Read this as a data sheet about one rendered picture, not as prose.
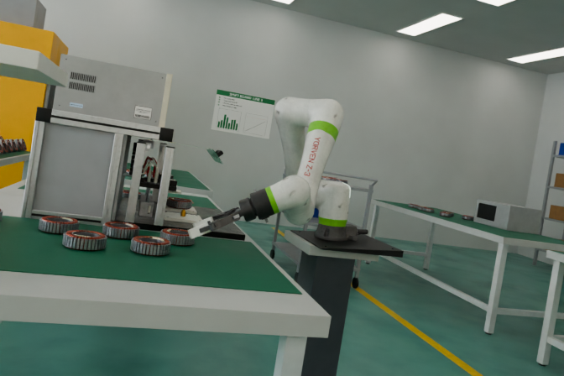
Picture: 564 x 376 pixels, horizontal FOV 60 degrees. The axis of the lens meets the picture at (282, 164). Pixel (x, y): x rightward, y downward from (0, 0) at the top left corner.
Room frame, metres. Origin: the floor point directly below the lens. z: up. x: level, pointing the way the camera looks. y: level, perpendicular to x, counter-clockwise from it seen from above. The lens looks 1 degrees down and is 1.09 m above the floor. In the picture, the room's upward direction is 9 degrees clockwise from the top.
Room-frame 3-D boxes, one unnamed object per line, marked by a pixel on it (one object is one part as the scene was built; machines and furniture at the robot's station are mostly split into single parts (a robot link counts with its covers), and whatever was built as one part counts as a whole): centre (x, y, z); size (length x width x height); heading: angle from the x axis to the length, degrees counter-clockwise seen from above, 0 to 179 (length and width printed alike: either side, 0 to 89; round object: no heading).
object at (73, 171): (1.65, 0.69, 0.91); 0.28 x 0.03 x 0.32; 106
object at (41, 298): (2.00, 0.63, 0.72); 2.20 x 1.01 x 0.05; 16
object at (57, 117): (1.98, 0.70, 1.09); 0.68 x 0.44 x 0.05; 16
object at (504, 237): (4.80, -1.83, 0.38); 2.20 x 0.90 x 0.75; 16
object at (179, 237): (1.59, 0.30, 0.77); 0.11 x 0.11 x 0.04
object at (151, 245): (1.41, 0.34, 0.77); 0.11 x 0.11 x 0.04
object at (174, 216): (1.96, 0.36, 0.78); 0.15 x 0.15 x 0.01; 16
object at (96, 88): (2.00, 0.71, 1.22); 0.44 x 0.39 x 0.20; 16
